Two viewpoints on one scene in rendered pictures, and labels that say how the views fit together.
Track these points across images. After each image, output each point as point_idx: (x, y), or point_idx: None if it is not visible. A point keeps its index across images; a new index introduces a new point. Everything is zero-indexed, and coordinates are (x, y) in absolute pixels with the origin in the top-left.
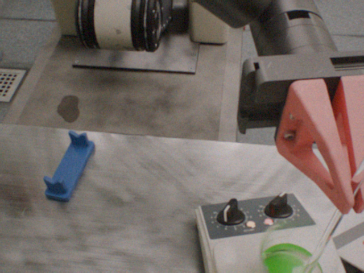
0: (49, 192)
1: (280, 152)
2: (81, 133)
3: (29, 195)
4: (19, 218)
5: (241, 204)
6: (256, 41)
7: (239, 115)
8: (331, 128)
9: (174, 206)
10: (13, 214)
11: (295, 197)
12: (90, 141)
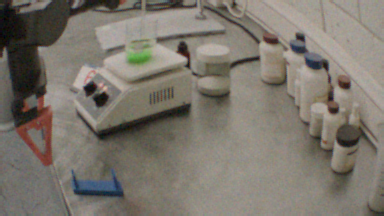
0: (120, 188)
1: (123, 2)
2: (72, 172)
3: (128, 202)
4: (149, 201)
5: (89, 106)
6: (86, 2)
7: (116, 2)
8: None
9: (95, 145)
10: (148, 204)
11: (78, 94)
12: (71, 181)
